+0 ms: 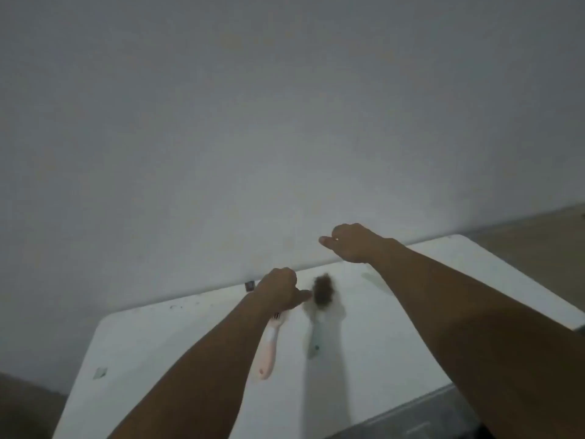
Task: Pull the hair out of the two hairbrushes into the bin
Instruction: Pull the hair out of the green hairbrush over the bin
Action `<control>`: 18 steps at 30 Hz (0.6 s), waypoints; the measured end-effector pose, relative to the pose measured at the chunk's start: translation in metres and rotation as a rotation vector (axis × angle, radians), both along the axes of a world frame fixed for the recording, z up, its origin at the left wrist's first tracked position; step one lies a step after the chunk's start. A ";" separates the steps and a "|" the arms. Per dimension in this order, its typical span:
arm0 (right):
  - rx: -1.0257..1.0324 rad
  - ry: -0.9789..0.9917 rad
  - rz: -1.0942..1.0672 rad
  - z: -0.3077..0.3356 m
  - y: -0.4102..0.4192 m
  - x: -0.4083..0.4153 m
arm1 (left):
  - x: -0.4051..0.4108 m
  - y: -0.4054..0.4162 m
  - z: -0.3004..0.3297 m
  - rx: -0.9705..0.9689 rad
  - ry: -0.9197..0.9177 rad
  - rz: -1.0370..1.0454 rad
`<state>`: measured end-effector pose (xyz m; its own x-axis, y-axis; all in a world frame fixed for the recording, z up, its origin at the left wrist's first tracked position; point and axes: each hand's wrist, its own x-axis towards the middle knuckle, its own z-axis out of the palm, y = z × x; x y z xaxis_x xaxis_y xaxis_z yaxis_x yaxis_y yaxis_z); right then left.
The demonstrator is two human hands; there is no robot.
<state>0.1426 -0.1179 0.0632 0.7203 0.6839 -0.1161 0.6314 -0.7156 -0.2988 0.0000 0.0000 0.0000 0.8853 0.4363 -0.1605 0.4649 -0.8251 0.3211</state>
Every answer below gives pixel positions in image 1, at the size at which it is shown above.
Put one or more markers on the person's right hand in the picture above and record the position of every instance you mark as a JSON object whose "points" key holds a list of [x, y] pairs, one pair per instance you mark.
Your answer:
{"points": [[358, 242]]}

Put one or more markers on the small paper scrap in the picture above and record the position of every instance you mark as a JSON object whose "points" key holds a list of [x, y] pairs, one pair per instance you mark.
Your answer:
{"points": [[99, 373]]}

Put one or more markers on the person's right forearm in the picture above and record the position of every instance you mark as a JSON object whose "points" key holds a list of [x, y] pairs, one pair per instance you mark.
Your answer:
{"points": [[480, 338]]}

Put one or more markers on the person's left hand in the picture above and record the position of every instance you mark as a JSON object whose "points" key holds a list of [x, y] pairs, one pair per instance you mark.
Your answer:
{"points": [[279, 290]]}

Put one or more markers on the pink hairbrush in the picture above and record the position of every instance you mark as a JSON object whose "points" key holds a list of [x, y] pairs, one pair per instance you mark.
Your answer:
{"points": [[267, 356]]}

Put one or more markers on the white drawer cabinet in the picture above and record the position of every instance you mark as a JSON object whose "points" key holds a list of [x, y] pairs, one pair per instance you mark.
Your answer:
{"points": [[183, 352]]}

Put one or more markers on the person's left forearm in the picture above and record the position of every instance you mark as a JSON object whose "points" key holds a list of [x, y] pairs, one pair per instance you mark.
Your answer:
{"points": [[196, 374]]}

